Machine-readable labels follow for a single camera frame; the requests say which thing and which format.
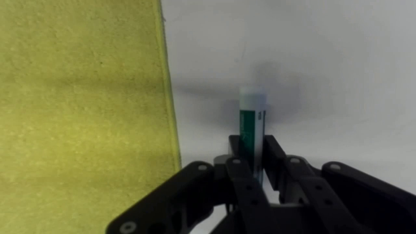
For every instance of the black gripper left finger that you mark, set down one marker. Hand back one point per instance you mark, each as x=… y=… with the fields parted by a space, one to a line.
x=172 y=195

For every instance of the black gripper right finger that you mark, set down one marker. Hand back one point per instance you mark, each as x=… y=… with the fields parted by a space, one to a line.
x=345 y=195

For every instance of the green white marker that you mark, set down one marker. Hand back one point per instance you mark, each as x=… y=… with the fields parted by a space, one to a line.
x=252 y=125

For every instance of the yellow towel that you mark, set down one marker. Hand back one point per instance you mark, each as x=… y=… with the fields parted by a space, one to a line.
x=81 y=117

